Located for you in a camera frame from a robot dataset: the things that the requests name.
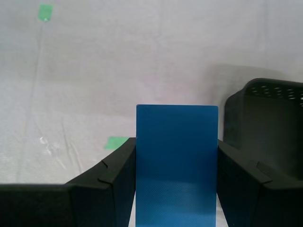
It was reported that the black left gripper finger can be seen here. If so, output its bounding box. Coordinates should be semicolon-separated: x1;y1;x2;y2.
0;137;137;227
217;139;303;227

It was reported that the black perforated plastic basket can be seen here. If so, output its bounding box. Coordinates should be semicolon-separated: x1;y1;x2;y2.
223;78;303;183

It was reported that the blue rectangular block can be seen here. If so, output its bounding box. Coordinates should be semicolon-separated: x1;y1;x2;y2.
136;105;219;227

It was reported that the long green tape strip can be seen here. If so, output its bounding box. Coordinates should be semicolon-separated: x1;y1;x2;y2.
104;136;130;150

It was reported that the small green tape mark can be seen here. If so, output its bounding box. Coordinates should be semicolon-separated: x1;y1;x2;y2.
37;4;54;22

